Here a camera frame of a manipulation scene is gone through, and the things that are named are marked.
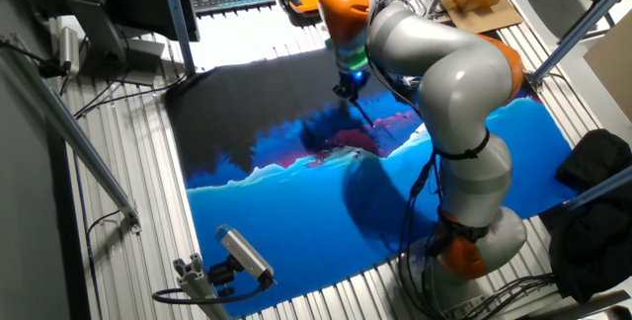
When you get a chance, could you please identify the black camera ball mount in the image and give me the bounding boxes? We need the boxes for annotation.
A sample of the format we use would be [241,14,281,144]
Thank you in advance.
[206,255,246,297]

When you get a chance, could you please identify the black ribbon tie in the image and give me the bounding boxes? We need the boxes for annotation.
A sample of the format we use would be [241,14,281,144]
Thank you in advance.
[424,210,493,260]

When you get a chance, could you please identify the black jacket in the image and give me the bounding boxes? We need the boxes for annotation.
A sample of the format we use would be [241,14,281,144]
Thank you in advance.
[540,128,632,304]

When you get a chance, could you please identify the beige board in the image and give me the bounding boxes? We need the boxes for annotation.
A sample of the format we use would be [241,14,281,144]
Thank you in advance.
[582,22,632,123]

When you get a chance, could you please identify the black camera cable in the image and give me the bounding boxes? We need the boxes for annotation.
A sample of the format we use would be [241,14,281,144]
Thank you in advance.
[151,280,271,306]

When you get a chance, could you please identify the landscape print cloth mat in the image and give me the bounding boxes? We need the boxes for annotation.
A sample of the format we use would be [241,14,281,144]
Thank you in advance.
[162,45,579,317]

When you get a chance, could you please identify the black monitor cable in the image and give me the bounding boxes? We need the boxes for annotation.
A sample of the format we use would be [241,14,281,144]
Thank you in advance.
[73,70,189,119]

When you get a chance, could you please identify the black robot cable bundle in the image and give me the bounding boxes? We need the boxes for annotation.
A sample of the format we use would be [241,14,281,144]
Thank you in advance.
[397,151,445,320]

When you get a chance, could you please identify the dark slim pen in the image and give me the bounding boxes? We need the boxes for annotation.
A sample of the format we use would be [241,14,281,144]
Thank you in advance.
[351,100,376,128]

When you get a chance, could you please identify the silver monitor stand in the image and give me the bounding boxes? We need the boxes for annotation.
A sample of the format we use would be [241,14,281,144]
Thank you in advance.
[63,0,167,87]

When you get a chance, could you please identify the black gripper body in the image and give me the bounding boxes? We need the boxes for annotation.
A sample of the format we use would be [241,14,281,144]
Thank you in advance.
[339,65,371,92]

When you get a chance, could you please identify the black floor cables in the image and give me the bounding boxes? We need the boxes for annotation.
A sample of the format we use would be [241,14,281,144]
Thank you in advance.
[461,272,559,320]

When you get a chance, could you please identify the black cable strap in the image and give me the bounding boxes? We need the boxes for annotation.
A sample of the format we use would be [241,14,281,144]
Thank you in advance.
[433,128,492,161]

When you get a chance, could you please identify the short aluminium profile piece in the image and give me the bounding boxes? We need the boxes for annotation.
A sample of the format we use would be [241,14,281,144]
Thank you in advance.
[172,253,231,320]

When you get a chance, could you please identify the silver camera with blue end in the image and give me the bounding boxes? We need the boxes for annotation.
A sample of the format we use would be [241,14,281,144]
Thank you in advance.
[214,224,277,286]

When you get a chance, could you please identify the silver cylinder device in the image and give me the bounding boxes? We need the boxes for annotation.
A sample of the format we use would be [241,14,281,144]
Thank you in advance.
[57,26,81,77]

